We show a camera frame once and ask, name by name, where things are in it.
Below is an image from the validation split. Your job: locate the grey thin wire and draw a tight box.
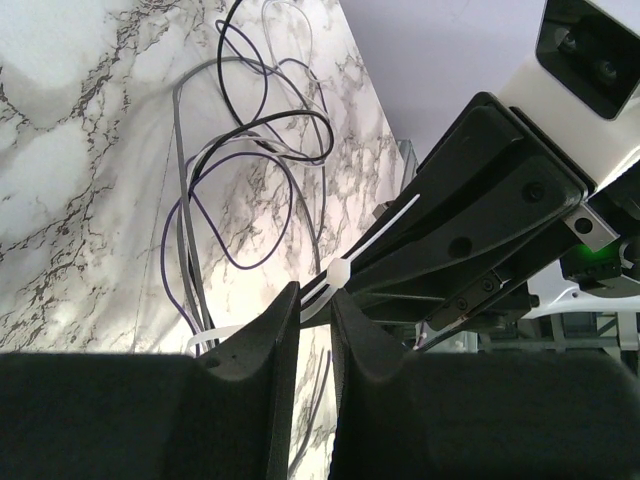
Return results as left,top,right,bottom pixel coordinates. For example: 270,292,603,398
171,55,334,471

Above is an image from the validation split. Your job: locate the translucent white zip tie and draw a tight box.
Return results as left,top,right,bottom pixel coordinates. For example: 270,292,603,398
186,194,420,352

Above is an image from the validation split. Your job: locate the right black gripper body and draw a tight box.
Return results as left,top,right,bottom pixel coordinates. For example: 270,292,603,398
347,92,594,331

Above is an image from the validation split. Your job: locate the black thin wire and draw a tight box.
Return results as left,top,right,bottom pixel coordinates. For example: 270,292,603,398
189,0,335,201

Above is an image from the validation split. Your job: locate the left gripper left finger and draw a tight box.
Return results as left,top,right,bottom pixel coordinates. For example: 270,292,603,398
1,282,301,479

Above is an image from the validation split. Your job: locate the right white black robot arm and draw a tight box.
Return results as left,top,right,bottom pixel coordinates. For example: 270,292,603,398
346,92,639,351

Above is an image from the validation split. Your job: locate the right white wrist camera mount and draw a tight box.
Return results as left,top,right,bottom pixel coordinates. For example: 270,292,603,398
499,0,640,321

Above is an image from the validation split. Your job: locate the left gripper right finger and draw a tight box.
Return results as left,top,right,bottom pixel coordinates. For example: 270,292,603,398
329,292,639,479

